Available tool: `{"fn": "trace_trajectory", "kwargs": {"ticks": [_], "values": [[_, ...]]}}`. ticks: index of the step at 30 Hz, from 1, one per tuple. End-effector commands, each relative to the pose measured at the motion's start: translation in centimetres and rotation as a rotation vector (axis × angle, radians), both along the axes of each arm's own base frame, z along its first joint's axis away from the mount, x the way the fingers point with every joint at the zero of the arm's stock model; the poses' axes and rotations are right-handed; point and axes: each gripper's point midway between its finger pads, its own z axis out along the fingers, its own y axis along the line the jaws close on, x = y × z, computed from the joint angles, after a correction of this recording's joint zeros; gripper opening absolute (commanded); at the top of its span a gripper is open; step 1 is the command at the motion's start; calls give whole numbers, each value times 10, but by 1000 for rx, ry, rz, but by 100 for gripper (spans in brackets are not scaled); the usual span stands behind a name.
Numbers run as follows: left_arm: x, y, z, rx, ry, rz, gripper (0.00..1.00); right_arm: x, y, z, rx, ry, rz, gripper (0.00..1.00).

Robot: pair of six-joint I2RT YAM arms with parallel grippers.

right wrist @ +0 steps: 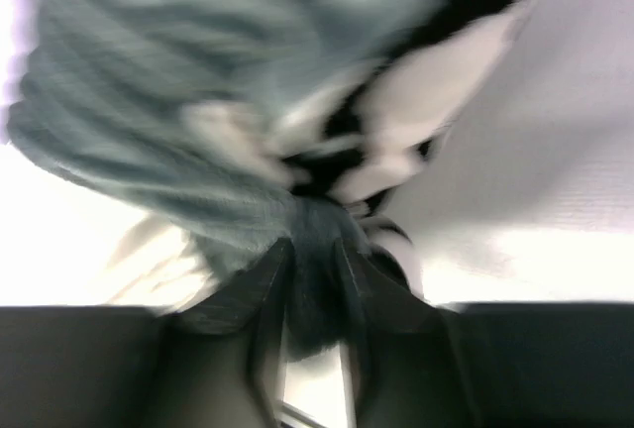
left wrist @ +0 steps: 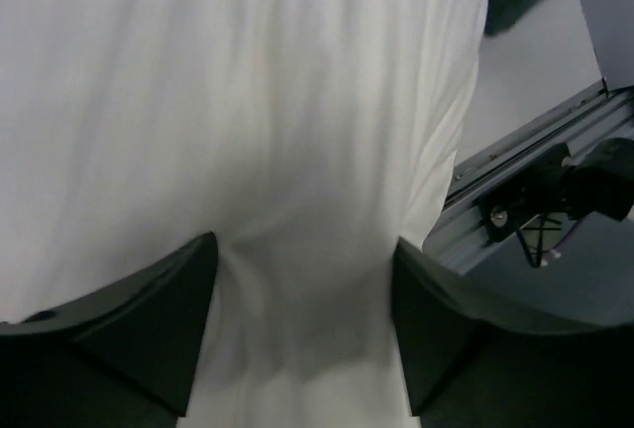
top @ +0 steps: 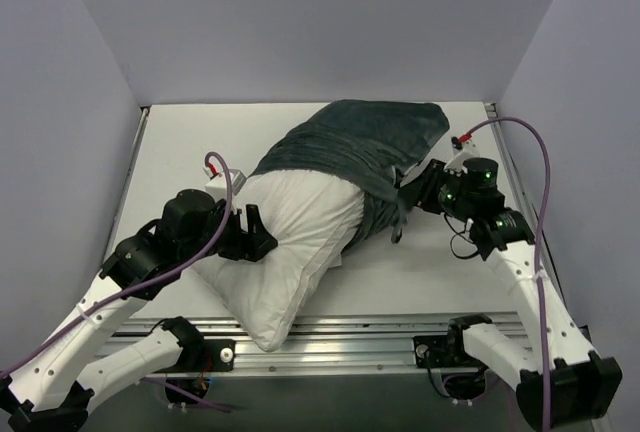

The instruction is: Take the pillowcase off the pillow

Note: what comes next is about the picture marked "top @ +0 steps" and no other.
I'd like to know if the zebra and grey pillowcase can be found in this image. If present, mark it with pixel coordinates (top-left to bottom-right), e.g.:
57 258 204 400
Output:
252 99 450 247

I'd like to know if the white pillow insert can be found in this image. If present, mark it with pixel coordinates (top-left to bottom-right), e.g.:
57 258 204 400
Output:
193 170 364 352

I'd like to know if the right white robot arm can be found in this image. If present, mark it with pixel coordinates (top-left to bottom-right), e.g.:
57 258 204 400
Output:
400 157 622 431

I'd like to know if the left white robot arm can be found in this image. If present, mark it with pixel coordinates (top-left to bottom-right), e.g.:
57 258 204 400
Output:
1 189 278 431

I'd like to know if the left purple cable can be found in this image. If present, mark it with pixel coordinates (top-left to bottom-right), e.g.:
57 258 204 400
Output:
0 152 236 412

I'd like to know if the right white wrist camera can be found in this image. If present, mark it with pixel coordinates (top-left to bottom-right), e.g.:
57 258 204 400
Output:
445 133 480 172

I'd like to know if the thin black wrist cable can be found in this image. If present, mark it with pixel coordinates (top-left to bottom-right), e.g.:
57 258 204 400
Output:
449 216 486 261

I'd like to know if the left side aluminium rail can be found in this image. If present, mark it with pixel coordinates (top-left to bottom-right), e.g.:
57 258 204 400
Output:
111 106 151 234

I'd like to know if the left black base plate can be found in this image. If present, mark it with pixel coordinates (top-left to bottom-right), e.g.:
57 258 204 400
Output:
158 339 236 374

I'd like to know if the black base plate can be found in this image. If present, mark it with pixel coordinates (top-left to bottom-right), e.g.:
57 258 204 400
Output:
412 335 482 369
158 339 236 374

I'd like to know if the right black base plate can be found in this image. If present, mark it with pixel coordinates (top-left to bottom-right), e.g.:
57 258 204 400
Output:
412 335 482 369

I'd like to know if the aluminium front rail frame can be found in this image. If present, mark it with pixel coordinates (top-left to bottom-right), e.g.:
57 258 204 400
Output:
54 311 599 432

